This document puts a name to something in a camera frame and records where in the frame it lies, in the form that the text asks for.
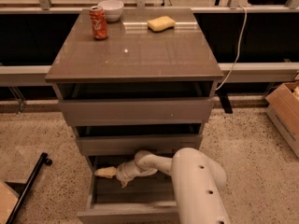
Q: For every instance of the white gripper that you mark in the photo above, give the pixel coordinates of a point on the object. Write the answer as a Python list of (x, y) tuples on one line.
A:
[(123, 172)]

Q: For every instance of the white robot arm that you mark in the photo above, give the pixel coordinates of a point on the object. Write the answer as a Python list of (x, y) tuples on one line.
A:
[(196, 181)]

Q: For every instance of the grey middle drawer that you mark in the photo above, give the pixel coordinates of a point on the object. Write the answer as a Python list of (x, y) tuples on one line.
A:
[(128, 139)]

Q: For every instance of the grey drawer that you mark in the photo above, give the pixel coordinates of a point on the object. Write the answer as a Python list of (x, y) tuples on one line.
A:
[(154, 103), (145, 198), (128, 139)]

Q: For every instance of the grey bottom drawer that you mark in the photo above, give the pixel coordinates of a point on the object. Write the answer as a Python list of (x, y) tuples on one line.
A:
[(145, 198)]

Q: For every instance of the grey top drawer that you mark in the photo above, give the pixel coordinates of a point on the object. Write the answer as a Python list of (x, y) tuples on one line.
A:
[(154, 103)]

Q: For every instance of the grey drawer cabinet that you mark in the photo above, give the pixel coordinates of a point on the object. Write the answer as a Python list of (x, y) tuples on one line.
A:
[(133, 53)]

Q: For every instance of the black metal bar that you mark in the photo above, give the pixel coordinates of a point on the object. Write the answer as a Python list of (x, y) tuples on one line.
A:
[(23, 189)]

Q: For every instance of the wooden board corner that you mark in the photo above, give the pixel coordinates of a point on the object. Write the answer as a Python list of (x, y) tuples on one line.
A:
[(8, 199)]

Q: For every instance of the red soda can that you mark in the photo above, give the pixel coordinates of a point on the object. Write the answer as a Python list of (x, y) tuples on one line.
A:
[(99, 22)]

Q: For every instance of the yellow sponge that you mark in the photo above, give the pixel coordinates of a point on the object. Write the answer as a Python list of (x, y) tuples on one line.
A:
[(161, 24)]

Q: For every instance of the white ceramic bowl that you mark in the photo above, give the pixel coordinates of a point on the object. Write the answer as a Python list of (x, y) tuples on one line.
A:
[(113, 9)]

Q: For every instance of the cardboard box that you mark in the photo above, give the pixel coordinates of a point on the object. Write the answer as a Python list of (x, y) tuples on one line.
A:
[(283, 110)]

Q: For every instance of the grey metal rail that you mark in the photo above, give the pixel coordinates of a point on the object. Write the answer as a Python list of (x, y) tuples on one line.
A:
[(11, 76)]

